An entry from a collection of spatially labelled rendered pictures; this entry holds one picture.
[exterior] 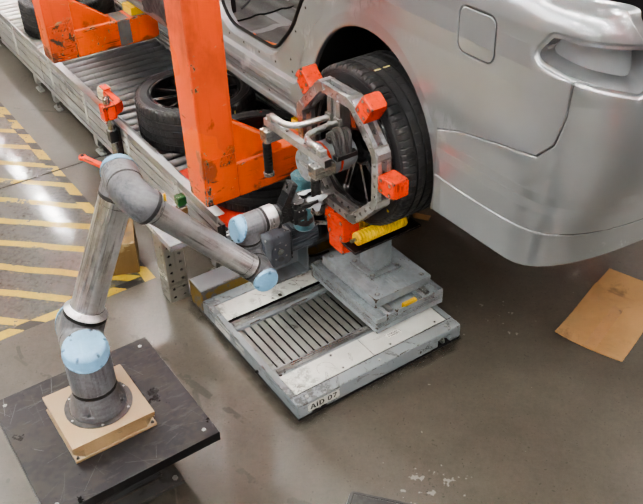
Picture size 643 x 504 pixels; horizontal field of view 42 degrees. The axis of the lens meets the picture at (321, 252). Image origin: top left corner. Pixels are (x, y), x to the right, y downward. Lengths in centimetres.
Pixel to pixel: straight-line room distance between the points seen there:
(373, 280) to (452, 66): 117
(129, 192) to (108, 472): 92
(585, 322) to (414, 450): 106
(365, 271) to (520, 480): 110
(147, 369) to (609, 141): 179
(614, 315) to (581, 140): 151
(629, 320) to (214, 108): 201
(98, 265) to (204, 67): 95
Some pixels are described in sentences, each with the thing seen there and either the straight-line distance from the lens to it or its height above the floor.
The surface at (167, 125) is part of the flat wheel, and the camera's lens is 447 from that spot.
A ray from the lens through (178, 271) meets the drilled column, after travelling 384.
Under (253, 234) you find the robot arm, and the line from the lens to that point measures 289.
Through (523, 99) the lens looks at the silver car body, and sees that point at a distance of 258.
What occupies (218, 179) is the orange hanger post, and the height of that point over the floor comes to 64.
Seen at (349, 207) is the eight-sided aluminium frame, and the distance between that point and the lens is 337.
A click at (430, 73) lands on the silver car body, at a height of 127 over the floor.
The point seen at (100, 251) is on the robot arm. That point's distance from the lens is 277.
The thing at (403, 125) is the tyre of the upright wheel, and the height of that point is 105.
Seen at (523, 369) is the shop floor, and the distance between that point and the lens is 357.
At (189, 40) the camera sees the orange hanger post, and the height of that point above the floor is 126.
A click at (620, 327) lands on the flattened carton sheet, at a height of 1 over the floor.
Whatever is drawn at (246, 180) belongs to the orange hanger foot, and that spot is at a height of 59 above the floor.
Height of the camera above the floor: 243
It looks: 36 degrees down
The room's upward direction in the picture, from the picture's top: 2 degrees counter-clockwise
